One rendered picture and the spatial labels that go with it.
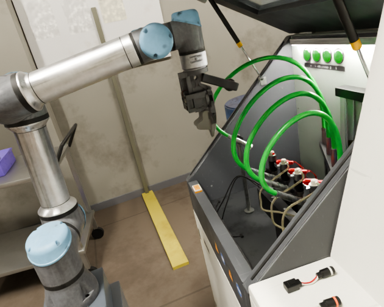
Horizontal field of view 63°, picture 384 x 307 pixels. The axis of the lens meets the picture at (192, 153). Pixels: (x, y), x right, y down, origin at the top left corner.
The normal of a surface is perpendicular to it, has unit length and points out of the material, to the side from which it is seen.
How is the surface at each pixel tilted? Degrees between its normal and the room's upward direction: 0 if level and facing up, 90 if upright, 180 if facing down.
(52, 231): 7
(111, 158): 90
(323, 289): 0
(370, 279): 76
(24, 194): 90
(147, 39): 90
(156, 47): 90
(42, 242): 7
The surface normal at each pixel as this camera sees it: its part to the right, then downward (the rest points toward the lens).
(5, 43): 0.32, 0.30
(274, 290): -0.20, -0.91
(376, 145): -0.97, 0.04
